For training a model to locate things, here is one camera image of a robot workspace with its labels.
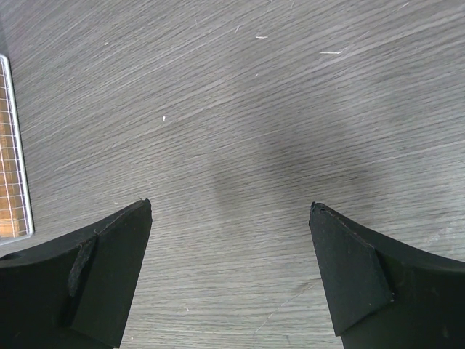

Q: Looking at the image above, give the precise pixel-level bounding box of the white wire wooden shelf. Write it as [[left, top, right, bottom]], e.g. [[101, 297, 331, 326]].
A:
[[1, 55, 34, 244]]

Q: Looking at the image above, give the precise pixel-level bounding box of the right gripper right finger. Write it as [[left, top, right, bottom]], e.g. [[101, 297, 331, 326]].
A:
[[309, 203, 464, 348]]

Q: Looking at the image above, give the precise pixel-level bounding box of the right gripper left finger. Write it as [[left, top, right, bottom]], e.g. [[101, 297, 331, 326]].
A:
[[1, 199, 153, 348]]

